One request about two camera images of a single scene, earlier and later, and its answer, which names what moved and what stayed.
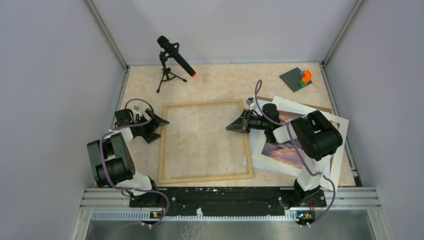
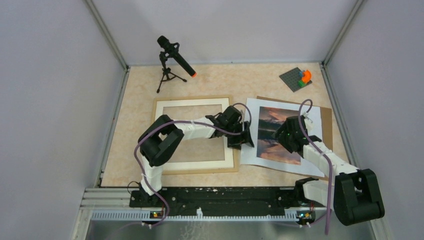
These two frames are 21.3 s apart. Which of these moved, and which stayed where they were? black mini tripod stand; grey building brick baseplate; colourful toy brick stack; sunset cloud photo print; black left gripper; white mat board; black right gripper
Moved: white mat board; black left gripper; black right gripper
Stayed: grey building brick baseplate; colourful toy brick stack; sunset cloud photo print; black mini tripod stand
